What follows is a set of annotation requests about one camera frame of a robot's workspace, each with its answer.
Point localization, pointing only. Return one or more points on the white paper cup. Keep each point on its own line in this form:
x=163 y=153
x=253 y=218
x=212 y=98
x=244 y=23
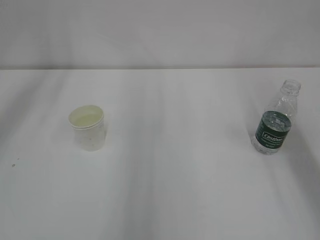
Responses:
x=89 y=127

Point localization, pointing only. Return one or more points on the clear green-label water bottle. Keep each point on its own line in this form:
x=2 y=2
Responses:
x=277 y=119

